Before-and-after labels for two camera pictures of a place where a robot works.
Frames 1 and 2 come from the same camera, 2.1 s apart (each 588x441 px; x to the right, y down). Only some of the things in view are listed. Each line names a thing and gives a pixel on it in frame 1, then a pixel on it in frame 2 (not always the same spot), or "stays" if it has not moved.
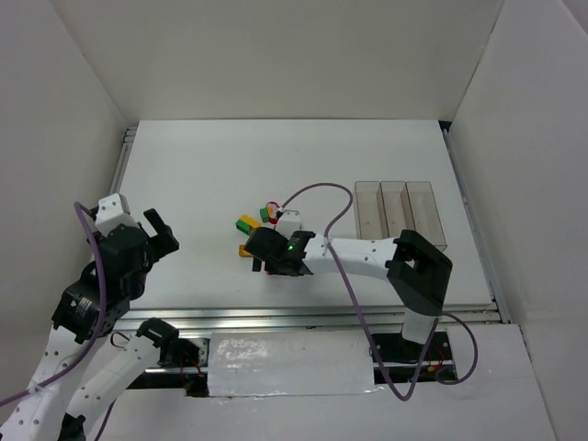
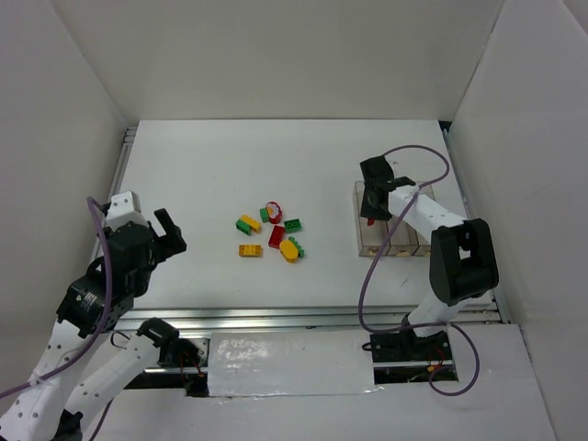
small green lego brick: (265, 215) stays
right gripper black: (259, 243) to (376, 191)
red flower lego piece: (271, 209) stays
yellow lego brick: (243, 253) stays
